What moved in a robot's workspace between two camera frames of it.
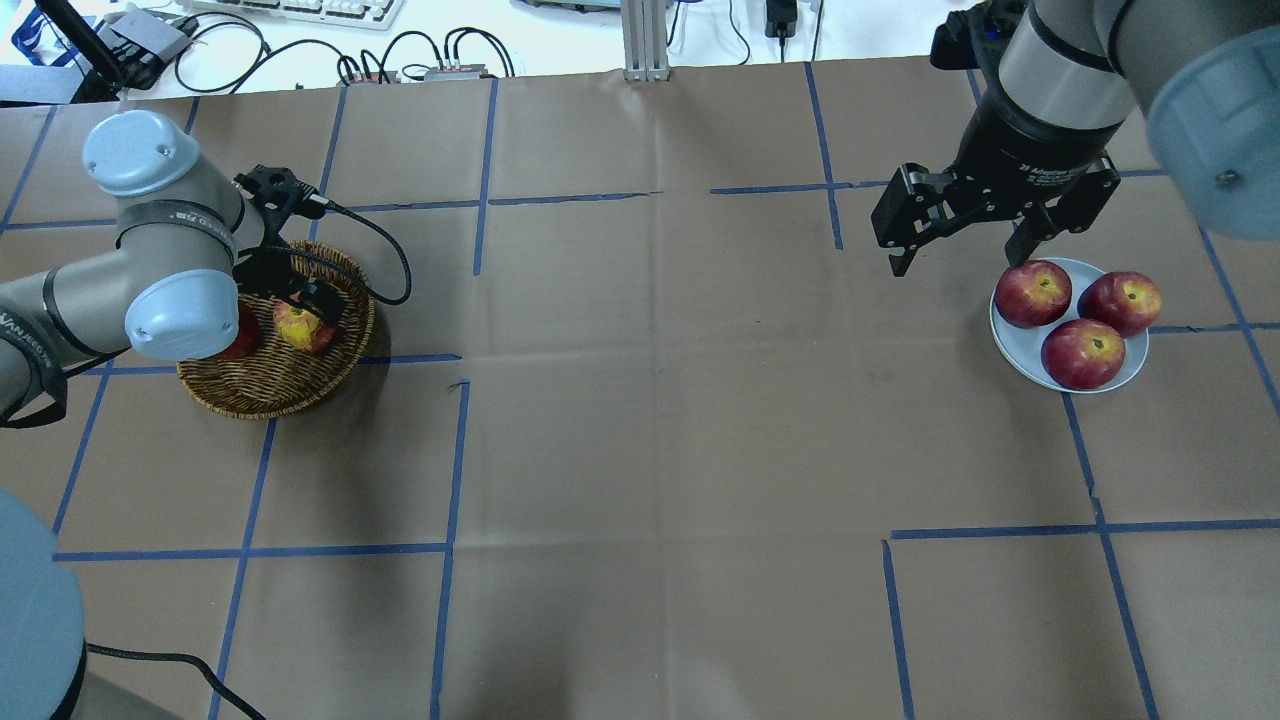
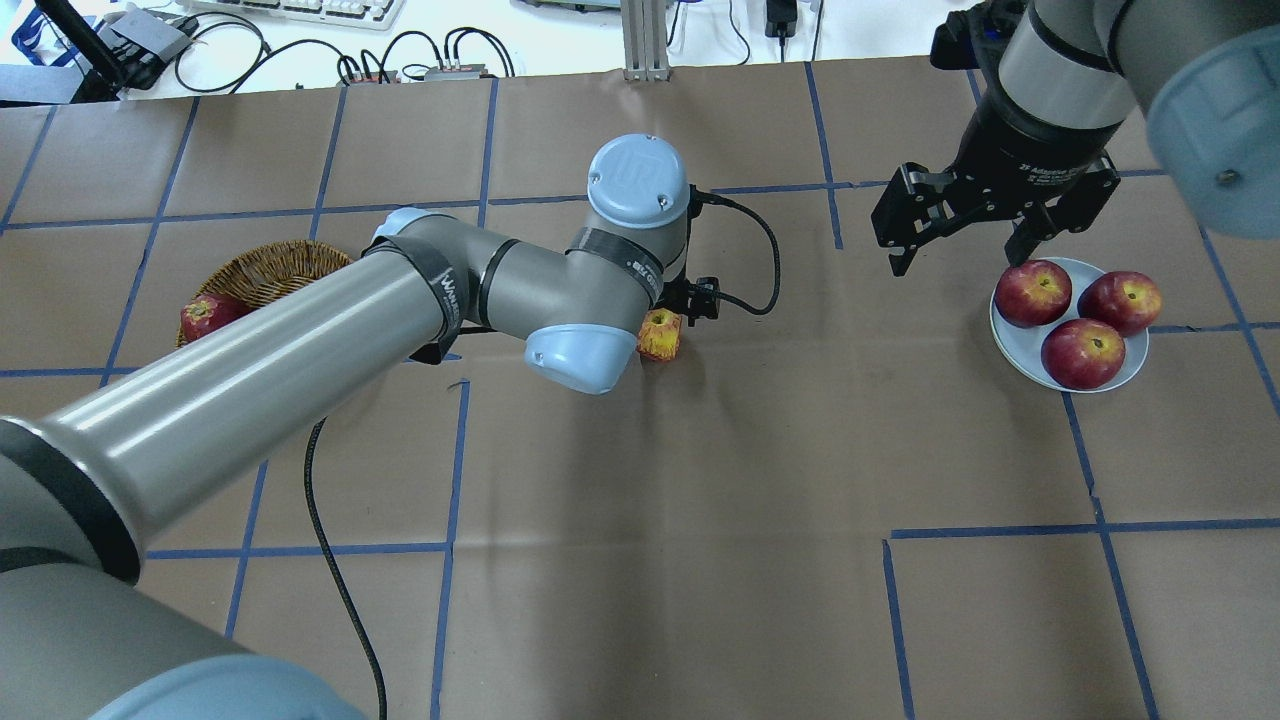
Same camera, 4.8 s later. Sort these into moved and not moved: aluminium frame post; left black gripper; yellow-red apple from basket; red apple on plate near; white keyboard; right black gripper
Moved: yellow-red apple from basket; left black gripper
Not moved: right black gripper; aluminium frame post; red apple on plate near; white keyboard
